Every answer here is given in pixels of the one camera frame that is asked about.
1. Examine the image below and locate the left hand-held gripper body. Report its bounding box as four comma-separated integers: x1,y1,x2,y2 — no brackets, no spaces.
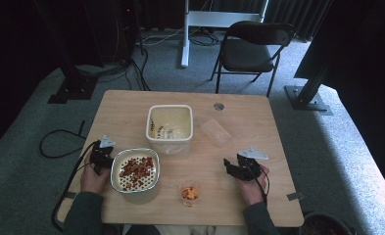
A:
89,135,117,176

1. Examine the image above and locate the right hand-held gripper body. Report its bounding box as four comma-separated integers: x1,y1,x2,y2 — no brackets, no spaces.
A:
231,147,269,182

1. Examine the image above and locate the clear plastic lid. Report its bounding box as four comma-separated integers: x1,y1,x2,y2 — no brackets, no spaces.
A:
196,114,233,149

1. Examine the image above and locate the small glass cup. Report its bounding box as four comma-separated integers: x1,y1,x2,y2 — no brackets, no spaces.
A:
179,180,202,208

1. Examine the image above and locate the person's right hand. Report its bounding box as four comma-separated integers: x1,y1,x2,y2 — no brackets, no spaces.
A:
238,164,270,207

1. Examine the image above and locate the person's left hand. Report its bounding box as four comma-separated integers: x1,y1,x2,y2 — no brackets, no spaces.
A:
80,153,112,196

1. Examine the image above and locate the pile of red dried berries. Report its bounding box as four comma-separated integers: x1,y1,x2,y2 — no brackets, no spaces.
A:
119,156,156,192

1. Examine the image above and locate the clear printed bag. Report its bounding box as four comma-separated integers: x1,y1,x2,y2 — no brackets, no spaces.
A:
149,117,189,140

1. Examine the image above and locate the white square plastic container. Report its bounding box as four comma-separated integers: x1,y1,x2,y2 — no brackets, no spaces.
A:
145,104,195,157

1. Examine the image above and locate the black metal stand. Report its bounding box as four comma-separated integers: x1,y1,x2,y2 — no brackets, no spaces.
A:
283,55,334,117
32,0,100,105

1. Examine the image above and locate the black round bin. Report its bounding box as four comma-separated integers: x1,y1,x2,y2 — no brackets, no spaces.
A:
298,211,357,235

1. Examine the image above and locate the black folding chair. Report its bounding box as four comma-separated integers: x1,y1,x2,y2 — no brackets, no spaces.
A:
209,20,297,99

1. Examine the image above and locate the black computer tower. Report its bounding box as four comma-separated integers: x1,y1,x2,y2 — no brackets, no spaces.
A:
103,0,139,64

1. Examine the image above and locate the dark curtain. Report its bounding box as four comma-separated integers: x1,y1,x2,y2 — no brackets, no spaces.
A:
265,0,333,42

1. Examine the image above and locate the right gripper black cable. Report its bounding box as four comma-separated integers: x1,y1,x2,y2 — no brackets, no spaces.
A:
244,162,270,205

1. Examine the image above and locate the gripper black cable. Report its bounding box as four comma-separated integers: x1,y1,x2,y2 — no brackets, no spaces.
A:
51,140,102,231
244,162,270,205

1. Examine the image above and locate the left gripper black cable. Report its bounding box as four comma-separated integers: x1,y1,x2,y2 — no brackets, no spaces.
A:
51,140,102,231

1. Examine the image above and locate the black looped floor cable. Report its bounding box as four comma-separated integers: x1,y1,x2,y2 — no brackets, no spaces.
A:
38,119,87,160

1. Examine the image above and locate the bundle of black floor cables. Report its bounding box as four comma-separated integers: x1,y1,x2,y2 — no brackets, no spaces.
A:
75,30,153,92

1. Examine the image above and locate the white floor cable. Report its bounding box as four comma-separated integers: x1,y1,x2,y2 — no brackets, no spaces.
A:
136,26,185,47

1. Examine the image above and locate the white desk frame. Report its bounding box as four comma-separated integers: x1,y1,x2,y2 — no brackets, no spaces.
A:
180,0,270,70

